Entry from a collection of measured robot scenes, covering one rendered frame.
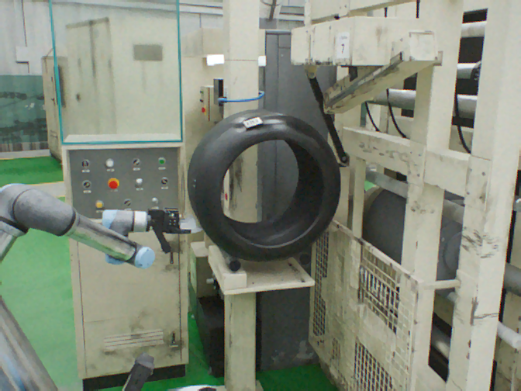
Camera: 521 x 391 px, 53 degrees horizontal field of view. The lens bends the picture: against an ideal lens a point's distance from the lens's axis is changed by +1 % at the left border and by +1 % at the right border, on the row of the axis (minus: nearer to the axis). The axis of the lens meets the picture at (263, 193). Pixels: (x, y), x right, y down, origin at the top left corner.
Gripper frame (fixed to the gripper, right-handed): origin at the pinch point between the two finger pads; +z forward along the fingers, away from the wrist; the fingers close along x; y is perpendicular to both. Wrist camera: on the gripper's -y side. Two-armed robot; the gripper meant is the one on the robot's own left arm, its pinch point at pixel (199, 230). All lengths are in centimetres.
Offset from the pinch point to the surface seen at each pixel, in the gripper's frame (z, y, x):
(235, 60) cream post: 12, 66, 28
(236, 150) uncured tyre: 7.8, 33.4, -12.1
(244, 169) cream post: 21.9, 20.3, 28.0
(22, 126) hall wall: -193, -79, 878
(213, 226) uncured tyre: 3.0, 4.9, -11.1
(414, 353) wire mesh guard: 62, -19, -59
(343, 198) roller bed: 68, 12, 21
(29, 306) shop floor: -79, -112, 172
